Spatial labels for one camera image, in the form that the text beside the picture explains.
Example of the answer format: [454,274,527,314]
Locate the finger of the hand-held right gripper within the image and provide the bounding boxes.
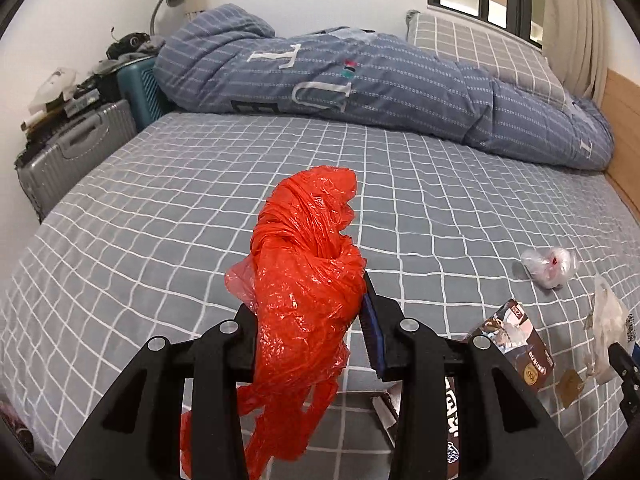
[607,341,640,433]

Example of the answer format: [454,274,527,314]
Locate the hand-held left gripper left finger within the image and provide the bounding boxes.
[55,302,261,480]

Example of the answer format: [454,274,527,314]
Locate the teal hard suitcase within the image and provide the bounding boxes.
[117,56,173,131]

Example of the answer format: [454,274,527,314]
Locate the wooden bed headboard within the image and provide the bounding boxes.
[592,69,640,221]

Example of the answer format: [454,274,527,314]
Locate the white plastic item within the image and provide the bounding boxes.
[27,66,78,113]

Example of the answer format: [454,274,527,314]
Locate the crumpled clear plastic ball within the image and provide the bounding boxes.
[520,247,576,290]

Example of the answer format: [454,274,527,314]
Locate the grey hard suitcase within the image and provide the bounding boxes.
[15,99,138,223]

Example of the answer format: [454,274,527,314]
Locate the grey checked bed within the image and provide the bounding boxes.
[0,110,640,480]

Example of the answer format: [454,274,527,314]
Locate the clear plastic wrapper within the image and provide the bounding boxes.
[584,274,628,383]

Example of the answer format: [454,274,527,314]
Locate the blue striped quilt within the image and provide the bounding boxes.
[152,4,616,171]

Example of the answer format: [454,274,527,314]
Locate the brown printed carton box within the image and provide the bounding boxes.
[370,299,557,480]

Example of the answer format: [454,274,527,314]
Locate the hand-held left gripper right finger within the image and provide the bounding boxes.
[361,270,583,480]

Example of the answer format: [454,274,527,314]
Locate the grey checked pillow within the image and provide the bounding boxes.
[405,10,571,106]

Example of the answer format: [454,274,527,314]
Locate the small gold packet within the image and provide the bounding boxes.
[557,370,586,409]

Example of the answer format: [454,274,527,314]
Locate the black bag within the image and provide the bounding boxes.
[106,31,166,61]

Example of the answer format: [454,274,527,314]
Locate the beige curtain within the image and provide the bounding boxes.
[542,0,613,106]

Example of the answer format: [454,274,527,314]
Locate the red plastic bag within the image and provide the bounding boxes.
[179,165,368,480]

